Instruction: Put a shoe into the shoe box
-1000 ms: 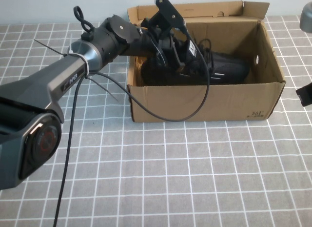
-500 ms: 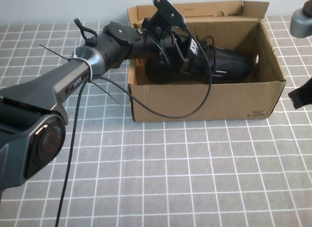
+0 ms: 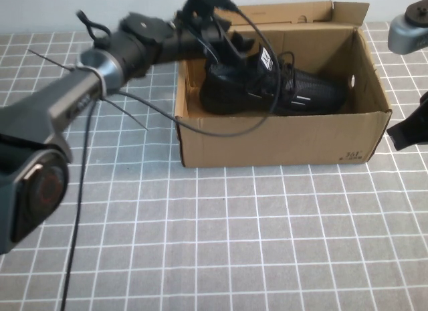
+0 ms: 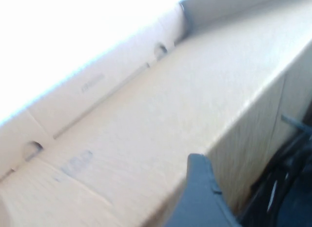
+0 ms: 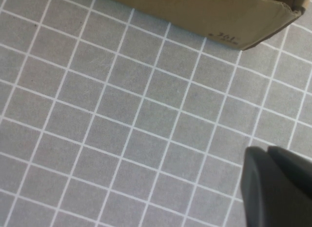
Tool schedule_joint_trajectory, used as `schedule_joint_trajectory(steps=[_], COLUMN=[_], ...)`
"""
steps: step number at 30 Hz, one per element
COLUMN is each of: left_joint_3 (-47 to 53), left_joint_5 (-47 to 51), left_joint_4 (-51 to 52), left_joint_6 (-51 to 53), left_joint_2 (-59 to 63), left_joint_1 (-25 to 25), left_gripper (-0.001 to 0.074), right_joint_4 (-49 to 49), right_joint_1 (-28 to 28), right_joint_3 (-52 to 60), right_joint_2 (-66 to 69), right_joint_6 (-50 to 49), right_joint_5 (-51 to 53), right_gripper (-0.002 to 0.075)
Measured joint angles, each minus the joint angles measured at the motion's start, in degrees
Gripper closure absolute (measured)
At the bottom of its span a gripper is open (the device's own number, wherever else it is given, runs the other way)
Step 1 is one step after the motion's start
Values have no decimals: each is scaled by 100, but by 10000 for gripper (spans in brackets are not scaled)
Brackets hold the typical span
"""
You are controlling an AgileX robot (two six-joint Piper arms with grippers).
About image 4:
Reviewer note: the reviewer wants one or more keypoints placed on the brown cardboard shoe box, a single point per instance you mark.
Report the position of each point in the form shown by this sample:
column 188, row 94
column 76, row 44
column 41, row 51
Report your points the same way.
column 146, row 114

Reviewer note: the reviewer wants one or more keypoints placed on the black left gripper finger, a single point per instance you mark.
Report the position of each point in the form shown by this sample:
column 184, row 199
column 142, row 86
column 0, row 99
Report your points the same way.
column 202, row 200

